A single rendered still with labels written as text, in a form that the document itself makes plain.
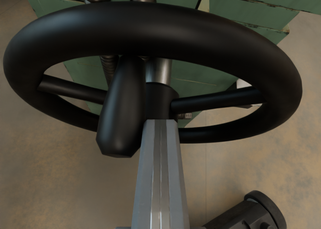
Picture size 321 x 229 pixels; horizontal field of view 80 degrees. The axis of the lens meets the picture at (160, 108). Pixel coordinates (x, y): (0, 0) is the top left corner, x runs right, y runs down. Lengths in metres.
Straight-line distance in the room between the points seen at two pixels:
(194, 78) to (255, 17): 0.21
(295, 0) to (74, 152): 0.99
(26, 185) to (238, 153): 1.07
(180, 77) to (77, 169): 0.73
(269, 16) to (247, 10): 0.04
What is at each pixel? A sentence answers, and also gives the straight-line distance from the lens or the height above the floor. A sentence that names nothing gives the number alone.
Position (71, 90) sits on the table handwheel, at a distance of 0.21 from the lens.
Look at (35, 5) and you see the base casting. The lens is 0.42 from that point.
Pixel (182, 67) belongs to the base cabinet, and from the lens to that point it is 0.47.
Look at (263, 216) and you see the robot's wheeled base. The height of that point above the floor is 0.21.
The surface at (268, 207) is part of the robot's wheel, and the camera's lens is 1.04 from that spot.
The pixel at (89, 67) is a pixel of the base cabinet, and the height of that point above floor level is 0.58.
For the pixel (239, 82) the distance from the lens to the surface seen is 0.54.
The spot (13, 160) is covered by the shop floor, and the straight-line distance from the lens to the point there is 1.16.
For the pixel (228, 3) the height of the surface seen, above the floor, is 0.83.
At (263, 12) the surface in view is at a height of 0.83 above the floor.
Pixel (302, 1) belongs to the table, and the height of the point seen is 0.86.
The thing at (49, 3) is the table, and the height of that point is 0.86.
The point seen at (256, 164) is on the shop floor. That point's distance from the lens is 1.25.
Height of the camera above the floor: 1.03
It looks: 69 degrees down
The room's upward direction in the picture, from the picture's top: 25 degrees clockwise
